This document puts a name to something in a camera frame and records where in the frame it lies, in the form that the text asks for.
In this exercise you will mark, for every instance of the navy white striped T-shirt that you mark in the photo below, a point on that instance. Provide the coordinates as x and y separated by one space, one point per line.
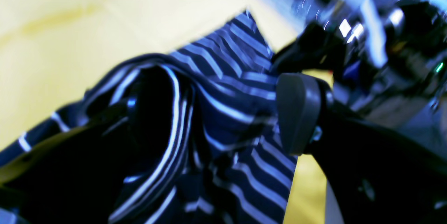
205 123

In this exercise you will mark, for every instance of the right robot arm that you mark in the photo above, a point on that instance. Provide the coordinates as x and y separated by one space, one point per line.
388 59

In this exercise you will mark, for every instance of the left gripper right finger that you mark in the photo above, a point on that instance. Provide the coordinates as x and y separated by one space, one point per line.
378 176

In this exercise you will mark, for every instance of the yellow table cloth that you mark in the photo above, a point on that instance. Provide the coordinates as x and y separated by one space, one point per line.
54 51

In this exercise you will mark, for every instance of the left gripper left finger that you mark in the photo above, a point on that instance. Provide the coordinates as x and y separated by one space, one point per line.
73 177

